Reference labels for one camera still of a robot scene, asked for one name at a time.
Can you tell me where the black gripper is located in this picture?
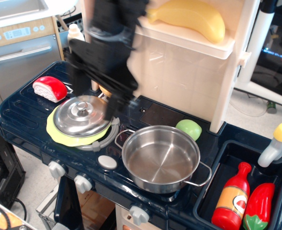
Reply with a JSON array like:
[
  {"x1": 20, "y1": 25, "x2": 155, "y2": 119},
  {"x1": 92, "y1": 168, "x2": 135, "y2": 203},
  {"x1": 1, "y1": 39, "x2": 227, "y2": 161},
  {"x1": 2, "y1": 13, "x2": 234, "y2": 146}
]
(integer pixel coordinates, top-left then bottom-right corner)
[{"x1": 68, "y1": 39, "x2": 138, "y2": 120}]

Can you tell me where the steel pot lid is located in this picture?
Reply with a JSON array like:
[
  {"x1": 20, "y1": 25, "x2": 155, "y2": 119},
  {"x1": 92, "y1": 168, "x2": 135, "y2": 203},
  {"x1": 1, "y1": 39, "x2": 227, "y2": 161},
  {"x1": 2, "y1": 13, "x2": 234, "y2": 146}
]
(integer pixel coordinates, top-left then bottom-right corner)
[{"x1": 53, "y1": 95, "x2": 111, "y2": 138}]

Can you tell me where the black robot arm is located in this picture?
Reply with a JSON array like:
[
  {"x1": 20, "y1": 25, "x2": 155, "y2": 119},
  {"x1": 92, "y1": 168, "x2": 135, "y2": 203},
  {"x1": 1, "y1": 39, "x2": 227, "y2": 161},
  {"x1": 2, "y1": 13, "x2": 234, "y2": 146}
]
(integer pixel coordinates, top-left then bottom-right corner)
[{"x1": 67, "y1": 0, "x2": 148, "y2": 121}]

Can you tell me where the stainless steel pot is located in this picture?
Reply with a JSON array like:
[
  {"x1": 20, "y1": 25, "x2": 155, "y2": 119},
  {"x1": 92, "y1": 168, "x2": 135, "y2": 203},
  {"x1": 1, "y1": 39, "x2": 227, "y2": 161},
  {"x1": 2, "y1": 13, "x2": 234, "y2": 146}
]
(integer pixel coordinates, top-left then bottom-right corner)
[{"x1": 115, "y1": 125, "x2": 212, "y2": 194}]

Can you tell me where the yellow toy corn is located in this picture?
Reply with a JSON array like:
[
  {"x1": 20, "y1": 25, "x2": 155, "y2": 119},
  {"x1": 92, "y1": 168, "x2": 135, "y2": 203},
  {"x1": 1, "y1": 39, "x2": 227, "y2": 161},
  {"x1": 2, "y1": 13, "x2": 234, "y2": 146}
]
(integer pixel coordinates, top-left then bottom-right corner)
[{"x1": 99, "y1": 85, "x2": 112, "y2": 98}]

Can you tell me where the red white toy ham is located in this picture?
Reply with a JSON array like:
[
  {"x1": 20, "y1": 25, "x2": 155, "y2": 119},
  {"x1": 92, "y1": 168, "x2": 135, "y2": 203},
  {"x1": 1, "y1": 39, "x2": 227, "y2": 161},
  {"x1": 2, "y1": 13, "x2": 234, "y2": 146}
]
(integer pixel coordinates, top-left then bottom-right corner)
[{"x1": 33, "y1": 76, "x2": 67, "y2": 103}]

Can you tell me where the light green plastic plate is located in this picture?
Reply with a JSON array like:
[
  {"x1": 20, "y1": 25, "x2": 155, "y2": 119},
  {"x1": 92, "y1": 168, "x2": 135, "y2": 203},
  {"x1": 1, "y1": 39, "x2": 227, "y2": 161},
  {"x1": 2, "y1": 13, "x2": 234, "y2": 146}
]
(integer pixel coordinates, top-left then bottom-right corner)
[{"x1": 46, "y1": 105, "x2": 111, "y2": 147}]

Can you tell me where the navy toy kitchen counter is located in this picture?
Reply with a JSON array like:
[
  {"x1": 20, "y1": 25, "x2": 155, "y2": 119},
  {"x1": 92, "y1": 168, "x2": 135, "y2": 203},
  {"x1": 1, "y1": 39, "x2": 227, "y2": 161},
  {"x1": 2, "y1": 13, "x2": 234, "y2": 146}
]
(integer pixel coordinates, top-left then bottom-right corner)
[{"x1": 0, "y1": 60, "x2": 282, "y2": 230}]

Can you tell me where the cream toy bottle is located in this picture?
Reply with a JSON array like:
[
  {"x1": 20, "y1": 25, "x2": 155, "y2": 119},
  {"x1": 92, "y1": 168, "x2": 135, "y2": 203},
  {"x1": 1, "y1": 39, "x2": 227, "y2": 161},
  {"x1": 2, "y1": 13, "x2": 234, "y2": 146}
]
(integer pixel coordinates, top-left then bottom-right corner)
[{"x1": 67, "y1": 23, "x2": 85, "y2": 53}]

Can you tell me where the grey oval button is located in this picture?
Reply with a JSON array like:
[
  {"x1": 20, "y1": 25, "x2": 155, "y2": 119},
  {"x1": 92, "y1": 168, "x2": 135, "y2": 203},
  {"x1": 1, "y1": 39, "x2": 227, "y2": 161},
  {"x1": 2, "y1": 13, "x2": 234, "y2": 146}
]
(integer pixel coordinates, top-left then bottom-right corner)
[{"x1": 98, "y1": 155, "x2": 117, "y2": 170}]

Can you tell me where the cream toy kitchen shelf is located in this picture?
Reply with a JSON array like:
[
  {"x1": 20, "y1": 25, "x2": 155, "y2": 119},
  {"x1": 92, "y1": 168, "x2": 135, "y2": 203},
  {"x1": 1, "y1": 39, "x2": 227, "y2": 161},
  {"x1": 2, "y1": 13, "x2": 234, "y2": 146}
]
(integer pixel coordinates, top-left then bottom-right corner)
[{"x1": 79, "y1": 0, "x2": 261, "y2": 134}]

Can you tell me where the grey left stove knob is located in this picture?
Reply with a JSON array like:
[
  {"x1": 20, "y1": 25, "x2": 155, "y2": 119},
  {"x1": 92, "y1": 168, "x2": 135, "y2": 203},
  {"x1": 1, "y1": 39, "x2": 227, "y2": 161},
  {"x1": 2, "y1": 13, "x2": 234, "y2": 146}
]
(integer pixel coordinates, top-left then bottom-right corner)
[{"x1": 48, "y1": 161, "x2": 66, "y2": 179}]

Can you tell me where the grey stove knob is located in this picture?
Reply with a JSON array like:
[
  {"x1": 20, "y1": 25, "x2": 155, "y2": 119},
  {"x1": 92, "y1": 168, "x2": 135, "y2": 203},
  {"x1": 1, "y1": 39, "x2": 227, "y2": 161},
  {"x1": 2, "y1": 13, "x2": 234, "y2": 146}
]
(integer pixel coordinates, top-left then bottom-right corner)
[
  {"x1": 74, "y1": 175, "x2": 93, "y2": 194},
  {"x1": 129, "y1": 206, "x2": 150, "y2": 226},
  {"x1": 48, "y1": 161, "x2": 66, "y2": 179}
]

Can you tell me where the grey middle stove knob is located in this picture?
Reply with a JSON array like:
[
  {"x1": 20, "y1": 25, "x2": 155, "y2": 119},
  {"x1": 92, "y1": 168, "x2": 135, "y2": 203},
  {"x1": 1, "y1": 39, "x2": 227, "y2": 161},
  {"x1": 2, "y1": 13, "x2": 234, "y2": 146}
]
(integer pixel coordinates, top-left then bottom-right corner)
[{"x1": 74, "y1": 175, "x2": 93, "y2": 194}]

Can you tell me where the green toy apple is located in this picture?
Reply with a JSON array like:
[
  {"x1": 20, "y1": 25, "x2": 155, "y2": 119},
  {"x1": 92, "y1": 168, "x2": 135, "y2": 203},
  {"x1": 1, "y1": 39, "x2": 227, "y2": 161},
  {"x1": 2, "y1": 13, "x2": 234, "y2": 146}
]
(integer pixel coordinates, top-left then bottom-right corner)
[{"x1": 175, "y1": 119, "x2": 202, "y2": 141}]

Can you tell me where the yellow toy banana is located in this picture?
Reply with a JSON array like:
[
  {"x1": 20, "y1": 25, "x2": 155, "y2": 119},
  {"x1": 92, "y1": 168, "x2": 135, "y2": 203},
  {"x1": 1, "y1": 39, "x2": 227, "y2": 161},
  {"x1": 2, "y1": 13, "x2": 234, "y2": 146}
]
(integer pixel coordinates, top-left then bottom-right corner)
[{"x1": 147, "y1": 0, "x2": 226, "y2": 44}]

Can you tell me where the black crate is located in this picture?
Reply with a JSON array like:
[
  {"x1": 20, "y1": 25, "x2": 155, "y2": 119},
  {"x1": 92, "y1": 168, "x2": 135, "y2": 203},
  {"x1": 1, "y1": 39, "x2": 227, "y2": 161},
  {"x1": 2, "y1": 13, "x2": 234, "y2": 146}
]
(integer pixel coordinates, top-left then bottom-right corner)
[{"x1": 0, "y1": 135, "x2": 26, "y2": 209}]

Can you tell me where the grey right stove knob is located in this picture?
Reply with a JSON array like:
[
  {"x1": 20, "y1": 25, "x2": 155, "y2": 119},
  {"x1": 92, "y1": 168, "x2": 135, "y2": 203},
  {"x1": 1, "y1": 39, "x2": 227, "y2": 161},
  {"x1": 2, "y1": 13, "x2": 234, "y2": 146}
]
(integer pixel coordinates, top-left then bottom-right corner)
[{"x1": 129, "y1": 206, "x2": 150, "y2": 226}]

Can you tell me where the red toy ketchup bottle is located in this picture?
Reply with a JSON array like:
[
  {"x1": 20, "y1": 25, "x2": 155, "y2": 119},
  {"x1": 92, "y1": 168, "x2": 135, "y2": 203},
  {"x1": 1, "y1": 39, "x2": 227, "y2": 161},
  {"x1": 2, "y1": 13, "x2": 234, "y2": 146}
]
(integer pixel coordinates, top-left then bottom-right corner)
[{"x1": 211, "y1": 162, "x2": 251, "y2": 230}]

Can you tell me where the grey faucet yellow cap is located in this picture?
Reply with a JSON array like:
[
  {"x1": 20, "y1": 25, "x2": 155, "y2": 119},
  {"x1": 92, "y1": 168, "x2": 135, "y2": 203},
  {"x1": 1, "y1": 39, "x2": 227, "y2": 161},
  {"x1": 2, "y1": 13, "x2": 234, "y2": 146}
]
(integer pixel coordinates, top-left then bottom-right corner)
[{"x1": 258, "y1": 123, "x2": 282, "y2": 168}]

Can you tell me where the red toy chili pepper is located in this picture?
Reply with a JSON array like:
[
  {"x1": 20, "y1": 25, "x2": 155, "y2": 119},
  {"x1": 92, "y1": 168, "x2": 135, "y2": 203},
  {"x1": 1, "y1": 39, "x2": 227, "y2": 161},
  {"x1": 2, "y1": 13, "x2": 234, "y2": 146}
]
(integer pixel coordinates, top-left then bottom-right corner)
[{"x1": 243, "y1": 183, "x2": 275, "y2": 230}]

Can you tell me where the grey stove burner ring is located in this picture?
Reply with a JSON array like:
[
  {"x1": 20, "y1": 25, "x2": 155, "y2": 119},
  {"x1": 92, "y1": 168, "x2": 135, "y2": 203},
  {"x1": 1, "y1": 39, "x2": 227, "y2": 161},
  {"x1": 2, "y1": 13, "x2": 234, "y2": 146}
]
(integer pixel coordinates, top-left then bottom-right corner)
[{"x1": 75, "y1": 116, "x2": 121, "y2": 152}]

